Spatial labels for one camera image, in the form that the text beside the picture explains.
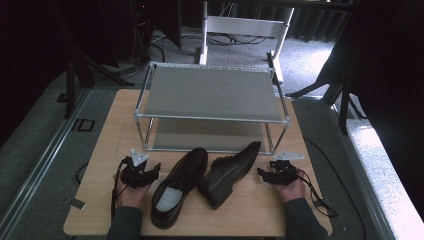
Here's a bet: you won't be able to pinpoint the white desk frame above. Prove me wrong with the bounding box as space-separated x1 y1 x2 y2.
198 0 296 85

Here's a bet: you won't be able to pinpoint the black floor cables bundle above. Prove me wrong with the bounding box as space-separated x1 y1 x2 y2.
205 30 270 47

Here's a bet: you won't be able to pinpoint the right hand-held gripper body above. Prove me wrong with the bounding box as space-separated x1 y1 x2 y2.
268 150 305 187

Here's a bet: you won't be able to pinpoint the black tripod stand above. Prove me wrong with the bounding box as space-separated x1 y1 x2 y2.
46 0 135 120

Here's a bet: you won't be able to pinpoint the short black floor cable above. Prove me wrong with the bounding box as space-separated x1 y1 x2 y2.
75 162 90 185

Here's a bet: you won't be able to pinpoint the grey tape piece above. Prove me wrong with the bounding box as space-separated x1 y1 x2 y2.
62 195 87 211

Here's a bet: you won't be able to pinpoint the black metal stand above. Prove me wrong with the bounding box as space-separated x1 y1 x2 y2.
285 49 368 136

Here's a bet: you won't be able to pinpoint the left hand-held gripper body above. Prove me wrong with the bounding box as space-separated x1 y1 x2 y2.
119 148 156 190

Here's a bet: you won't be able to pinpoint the metal floor rail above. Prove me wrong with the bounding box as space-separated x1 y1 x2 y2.
0 87 92 240

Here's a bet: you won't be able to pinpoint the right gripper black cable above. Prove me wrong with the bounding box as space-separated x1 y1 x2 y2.
295 168 342 220

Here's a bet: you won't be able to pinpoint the long black floor cable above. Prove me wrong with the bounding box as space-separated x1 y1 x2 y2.
302 135 368 240

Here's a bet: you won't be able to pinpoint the person's left hand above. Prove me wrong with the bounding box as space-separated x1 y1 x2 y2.
114 173 153 210

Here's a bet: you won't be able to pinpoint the black tape marks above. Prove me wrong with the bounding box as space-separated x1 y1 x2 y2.
70 117 96 133

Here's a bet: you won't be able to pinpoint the person's right hand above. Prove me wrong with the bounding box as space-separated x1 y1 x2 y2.
271 177 307 204

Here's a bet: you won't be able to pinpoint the black leather shoe white insole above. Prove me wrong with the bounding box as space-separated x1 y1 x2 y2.
149 147 210 230

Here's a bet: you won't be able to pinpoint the grey metal frame shoe rack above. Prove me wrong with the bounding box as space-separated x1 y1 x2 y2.
133 60 291 156

